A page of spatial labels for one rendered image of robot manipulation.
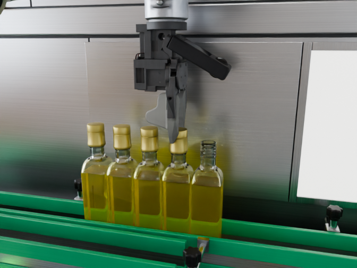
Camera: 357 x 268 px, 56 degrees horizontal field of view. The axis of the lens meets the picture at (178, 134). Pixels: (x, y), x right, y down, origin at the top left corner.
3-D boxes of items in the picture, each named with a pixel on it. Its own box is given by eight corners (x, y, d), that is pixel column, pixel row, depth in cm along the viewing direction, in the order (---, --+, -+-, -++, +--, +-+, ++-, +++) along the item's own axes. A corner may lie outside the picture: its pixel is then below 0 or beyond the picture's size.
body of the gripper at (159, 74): (148, 88, 67) (146, 24, 64) (190, 89, 65) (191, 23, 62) (133, 93, 60) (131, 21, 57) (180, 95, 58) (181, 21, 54)
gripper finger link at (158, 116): (147, 141, 63) (149, 92, 62) (178, 143, 62) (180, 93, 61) (142, 143, 60) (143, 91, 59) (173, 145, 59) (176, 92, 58)
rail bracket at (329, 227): (332, 252, 74) (340, 196, 70) (339, 273, 67) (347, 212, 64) (313, 250, 75) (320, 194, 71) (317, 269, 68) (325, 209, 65)
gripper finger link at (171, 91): (170, 117, 62) (172, 69, 61) (179, 117, 62) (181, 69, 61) (163, 118, 58) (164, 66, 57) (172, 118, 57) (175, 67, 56)
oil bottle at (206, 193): (220, 258, 71) (224, 162, 66) (217, 275, 66) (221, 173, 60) (194, 254, 73) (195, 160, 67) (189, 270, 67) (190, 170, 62)
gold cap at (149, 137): (160, 147, 67) (160, 126, 66) (155, 152, 64) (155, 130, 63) (143, 146, 68) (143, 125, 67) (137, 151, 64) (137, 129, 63)
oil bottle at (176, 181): (194, 253, 73) (195, 160, 67) (188, 270, 67) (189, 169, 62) (169, 250, 74) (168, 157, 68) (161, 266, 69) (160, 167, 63)
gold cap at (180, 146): (189, 149, 66) (189, 127, 65) (185, 155, 62) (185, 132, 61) (171, 148, 67) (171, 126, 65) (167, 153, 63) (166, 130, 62)
